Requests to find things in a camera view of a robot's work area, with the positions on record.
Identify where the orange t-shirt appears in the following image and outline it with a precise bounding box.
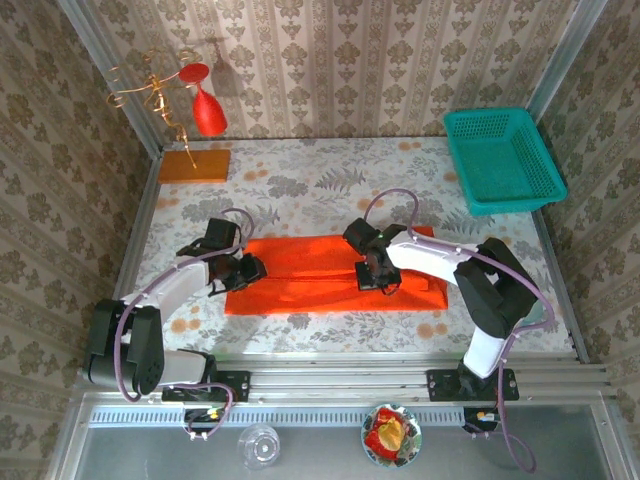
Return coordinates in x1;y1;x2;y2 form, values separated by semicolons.
223;225;450;316

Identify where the wooden rack base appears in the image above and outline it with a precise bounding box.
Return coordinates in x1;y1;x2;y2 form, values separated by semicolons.
158;149;232;185

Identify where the floral patterned tablecloth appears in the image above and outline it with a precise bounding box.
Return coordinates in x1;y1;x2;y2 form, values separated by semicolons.
114;137;576;357

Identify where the red plastic wine glass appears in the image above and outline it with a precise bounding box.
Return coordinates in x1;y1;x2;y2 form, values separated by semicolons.
178;63;227;137

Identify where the yellow toy food piece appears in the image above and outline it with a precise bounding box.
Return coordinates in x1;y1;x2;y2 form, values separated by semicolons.
377;418;405;449

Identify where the teal plastic basket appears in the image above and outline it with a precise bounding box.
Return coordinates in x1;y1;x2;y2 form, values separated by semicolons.
443;107;569;217

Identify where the red toy food piece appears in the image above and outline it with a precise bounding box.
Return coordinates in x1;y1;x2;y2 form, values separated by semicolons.
364;407;419;461

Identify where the patterned bowl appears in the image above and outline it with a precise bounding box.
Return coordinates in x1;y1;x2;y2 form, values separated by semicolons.
360;402;423;469

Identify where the clear drinking glass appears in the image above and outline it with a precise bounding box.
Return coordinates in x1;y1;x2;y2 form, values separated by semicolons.
237;423;281;470

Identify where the grey metal shelf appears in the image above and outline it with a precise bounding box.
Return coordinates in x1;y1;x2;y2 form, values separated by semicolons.
49;394;640;480

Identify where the aluminium front rail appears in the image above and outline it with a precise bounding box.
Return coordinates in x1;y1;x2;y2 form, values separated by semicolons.
79;349;612;404

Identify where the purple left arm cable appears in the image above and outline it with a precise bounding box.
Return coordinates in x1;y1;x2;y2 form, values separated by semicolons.
112;207;256;444

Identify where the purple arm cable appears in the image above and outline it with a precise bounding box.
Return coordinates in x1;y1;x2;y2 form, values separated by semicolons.
362;187;555;475
112;207;256;444

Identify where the black cable connector box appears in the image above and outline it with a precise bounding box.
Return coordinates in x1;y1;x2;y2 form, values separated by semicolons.
183;407;225;437
462;407;501;434

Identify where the slotted grey cable duct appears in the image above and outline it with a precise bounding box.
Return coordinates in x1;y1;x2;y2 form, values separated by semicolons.
87;405;501;427

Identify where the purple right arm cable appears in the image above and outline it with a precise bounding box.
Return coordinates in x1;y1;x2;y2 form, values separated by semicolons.
362;187;555;475

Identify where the gold wire glass rack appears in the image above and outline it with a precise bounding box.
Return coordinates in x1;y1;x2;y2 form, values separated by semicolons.
105;47;202;170

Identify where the aluminium frame post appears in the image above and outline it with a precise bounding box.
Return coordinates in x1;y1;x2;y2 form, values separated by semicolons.
526;0;607;121
58;0;165;154

